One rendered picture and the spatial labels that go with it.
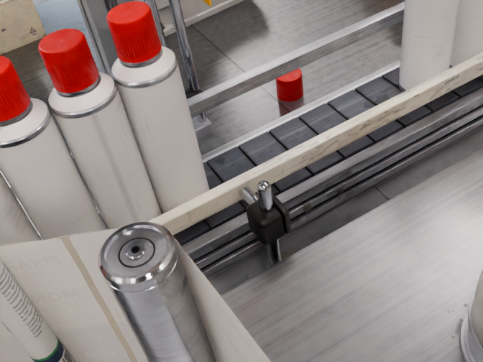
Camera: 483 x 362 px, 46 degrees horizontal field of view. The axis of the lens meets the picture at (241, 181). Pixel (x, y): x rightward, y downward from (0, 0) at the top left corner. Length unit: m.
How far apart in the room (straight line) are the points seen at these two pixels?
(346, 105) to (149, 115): 0.26
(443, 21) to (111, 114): 0.34
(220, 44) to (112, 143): 0.45
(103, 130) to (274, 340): 0.21
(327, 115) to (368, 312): 0.24
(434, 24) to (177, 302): 0.40
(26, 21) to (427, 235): 0.71
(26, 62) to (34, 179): 0.52
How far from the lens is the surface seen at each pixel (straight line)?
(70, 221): 0.48
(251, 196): 0.50
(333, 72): 0.78
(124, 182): 0.47
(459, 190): 0.55
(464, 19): 0.66
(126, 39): 0.43
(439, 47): 0.62
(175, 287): 0.29
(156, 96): 0.44
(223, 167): 0.58
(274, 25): 0.89
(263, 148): 0.59
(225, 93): 0.54
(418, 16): 0.60
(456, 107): 0.65
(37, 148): 0.43
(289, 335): 0.45
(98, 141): 0.44
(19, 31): 1.00
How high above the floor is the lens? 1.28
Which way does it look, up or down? 45 degrees down
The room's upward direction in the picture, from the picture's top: 11 degrees counter-clockwise
